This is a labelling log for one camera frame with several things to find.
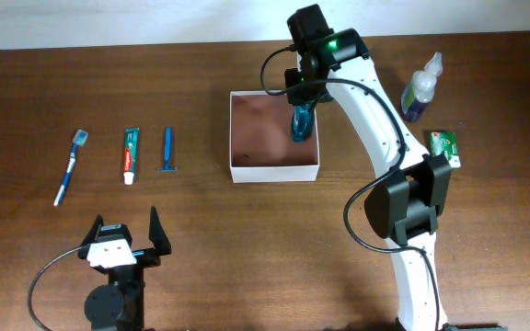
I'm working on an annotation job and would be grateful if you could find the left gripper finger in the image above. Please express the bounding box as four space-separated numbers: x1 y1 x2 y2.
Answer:
81 215 104 246
148 206 172 256

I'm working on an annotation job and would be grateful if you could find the teal mouthwash bottle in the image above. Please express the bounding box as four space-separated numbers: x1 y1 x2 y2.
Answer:
291 103 315 142

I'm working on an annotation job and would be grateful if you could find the white cardboard box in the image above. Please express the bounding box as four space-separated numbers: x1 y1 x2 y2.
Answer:
228 91 320 184

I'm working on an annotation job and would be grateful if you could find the clear blue spray bottle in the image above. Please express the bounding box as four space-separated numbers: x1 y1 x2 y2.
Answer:
401 52 444 122

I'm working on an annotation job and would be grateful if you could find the green soap packet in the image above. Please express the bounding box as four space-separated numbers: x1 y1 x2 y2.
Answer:
430 132 461 169

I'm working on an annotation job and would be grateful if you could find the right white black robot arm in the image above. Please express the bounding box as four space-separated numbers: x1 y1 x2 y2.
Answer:
282 5 454 330

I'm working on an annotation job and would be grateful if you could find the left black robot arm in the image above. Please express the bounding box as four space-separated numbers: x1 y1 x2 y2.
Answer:
78 207 172 330

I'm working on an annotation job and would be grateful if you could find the blue white toothbrush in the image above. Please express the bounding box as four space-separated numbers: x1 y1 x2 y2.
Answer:
53 129 88 207

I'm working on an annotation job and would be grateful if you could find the green red toothpaste tube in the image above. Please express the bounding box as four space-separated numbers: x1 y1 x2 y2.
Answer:
123 127 140 185

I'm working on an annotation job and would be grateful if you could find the blue disposable razor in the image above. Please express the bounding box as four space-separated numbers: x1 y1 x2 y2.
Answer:
157 127 177 173

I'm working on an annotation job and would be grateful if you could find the right black cable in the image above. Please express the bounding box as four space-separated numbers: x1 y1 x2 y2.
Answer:
259 44 444 331

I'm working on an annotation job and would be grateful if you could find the black cable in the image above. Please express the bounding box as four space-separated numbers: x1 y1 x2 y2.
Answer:
27 245 89 331
259 44 444 331

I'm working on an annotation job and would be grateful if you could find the left black cable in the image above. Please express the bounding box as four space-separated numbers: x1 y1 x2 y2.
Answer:
27 245 89 331

